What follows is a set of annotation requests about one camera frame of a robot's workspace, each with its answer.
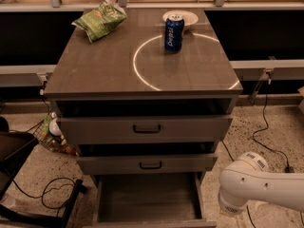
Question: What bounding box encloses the grey bottom drawer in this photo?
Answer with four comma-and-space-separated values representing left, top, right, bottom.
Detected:
85, 173, 217, 228

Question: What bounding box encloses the grey drawer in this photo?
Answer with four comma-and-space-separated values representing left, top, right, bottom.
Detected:
85, 173, 217, 228
77, 154, 218, 175
58, 115, 232, 145

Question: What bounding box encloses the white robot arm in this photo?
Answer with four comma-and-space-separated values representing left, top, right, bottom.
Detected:
218, 152, 304, 215

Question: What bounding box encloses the grey three-drawer cabinet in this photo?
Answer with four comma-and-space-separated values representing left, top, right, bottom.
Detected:
44, 7, 244, 182

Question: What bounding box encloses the grey top drawer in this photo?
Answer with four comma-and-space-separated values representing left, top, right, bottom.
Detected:
58, 115, 232, 145

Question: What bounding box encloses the grey middle drawer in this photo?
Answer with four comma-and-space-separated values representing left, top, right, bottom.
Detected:
77, 154, 218, 175

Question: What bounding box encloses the blue Pepsi can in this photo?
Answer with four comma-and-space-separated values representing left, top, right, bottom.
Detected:
164, 13, 184, 52

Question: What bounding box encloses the white bowl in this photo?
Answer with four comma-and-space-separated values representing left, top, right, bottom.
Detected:
162, 10, 199, 31

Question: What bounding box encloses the green chip bag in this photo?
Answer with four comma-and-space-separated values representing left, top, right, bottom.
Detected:
72, 0, 127, 43

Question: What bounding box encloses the wire basket with items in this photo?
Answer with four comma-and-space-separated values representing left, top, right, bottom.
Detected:
34, 112, 77, 156

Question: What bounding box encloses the black cable left floor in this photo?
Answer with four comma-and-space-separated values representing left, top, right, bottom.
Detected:
11, 177, 78, 218

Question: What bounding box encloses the black power cable with adapter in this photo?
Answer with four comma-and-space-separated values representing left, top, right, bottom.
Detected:
252, 93, 304, 228

